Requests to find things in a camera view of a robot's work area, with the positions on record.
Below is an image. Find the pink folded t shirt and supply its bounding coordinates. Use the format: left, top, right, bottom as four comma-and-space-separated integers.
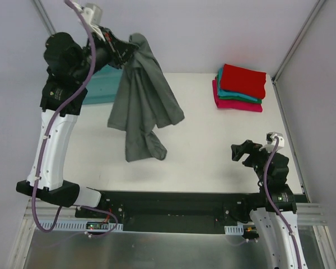
212, 80, 263, 113

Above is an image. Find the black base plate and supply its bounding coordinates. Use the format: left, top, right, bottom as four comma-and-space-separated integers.
75, 191, 274, 234

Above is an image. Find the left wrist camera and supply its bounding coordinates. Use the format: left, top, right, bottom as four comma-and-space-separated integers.
81, 3, 102, 25

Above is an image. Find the right aluminium frame post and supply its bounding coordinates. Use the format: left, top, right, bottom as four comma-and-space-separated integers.
272, 0, 327, 84

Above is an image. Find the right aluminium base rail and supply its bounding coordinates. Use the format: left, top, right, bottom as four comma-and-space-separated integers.
297, 203, 328, 226

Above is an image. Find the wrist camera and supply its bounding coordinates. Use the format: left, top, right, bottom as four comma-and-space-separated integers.
81, 3, 102, 25
265, 132, 284, 152

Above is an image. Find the aluminium frame post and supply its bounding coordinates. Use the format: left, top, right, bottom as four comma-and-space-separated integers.
30, 0, 56, 35
272, 0, 327, 84

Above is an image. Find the grey t shirt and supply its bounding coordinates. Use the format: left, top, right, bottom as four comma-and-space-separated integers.
108, 33, 185, 162

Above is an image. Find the teal plastic bin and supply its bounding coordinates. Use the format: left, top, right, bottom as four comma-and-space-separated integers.
83, 66, 123, 105

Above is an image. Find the white cable duct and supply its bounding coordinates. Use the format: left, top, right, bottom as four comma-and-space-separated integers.
224, 225, 244, 236
53, 220, 123, 233

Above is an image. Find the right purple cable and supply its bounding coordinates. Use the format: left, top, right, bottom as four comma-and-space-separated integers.
226, 136, 303, 269

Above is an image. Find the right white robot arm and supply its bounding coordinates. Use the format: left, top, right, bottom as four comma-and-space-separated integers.
231, 136, 307, 268

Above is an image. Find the teal folded t shirt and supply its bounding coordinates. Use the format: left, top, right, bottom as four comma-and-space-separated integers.
217, 67, 255, 101

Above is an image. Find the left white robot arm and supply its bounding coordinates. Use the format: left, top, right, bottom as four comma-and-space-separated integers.
16, 27, 138, 218

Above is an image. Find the left white cable duct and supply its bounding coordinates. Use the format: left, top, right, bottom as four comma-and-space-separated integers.
53, 220, 123, 233

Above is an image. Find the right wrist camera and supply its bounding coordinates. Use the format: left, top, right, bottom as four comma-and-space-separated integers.
265, 132, 284, 152

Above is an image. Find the right white cable duct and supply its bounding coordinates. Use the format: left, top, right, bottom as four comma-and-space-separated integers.
224, 225, 244, 236

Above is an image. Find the green folded t shirt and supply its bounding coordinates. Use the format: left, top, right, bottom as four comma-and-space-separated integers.
217, 67, 262, 104

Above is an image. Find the left aluminium frame post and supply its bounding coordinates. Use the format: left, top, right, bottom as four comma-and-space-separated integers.
30, 0, 56, 35

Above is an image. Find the red folded t shirt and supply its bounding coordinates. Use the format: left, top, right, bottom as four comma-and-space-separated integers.
220, 64, 267, 99

